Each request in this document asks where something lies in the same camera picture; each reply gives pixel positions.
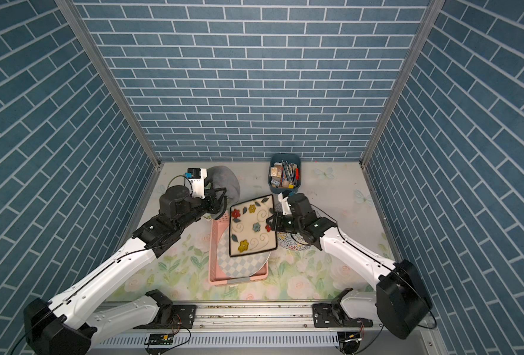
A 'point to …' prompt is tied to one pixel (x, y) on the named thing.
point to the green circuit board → (162, 339)
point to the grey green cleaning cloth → (220, 177)
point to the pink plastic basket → (217, 276)
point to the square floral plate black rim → (249, 231)
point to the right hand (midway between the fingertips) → (267, 222)
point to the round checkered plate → (243, 265)
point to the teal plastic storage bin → (284, 172)
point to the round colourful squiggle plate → (291, 241)
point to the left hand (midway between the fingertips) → (231, 190)
